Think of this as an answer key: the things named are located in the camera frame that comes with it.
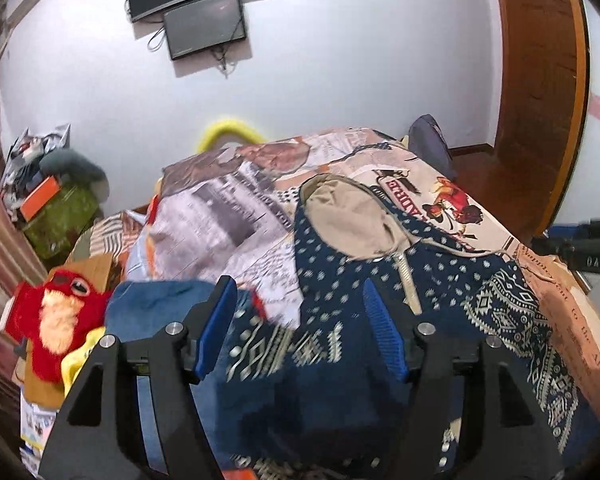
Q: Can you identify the orange box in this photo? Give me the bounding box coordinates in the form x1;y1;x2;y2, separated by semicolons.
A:
20;177;60;221

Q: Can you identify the grey blue bag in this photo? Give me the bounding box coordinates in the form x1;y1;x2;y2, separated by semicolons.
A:
407;114;457;181

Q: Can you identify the dark grey cloth bundle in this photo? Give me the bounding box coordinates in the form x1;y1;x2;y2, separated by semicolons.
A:
38;148;110;204

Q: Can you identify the green patterned covered box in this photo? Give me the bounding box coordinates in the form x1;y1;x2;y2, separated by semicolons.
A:
22;184;99;260

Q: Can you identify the red plush toy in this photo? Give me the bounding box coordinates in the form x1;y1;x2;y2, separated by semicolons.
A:
12;269;112;384

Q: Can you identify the wooden door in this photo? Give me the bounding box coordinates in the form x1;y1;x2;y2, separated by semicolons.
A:
495;0;588;236

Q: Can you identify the small black wall monitor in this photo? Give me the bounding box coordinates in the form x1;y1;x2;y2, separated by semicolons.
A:
163;0;247;60

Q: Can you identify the yellow curved bed rail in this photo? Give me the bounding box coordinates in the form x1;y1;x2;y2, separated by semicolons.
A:
196;119;268;154

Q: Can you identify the newspaper print bed cover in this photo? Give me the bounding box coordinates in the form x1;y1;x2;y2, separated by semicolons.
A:
128;128;600;417

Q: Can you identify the pile of bags and papers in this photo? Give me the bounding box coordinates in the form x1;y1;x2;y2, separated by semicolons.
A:
0;124;71;211

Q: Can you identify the yellow garment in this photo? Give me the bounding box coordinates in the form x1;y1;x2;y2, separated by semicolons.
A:
60;326;106;396

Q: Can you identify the blue folded garment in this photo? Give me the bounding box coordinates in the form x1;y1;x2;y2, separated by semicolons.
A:
105;280;235;472

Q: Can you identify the navy patterned hooded garment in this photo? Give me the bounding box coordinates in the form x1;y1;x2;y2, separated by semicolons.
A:
212;174;583;473

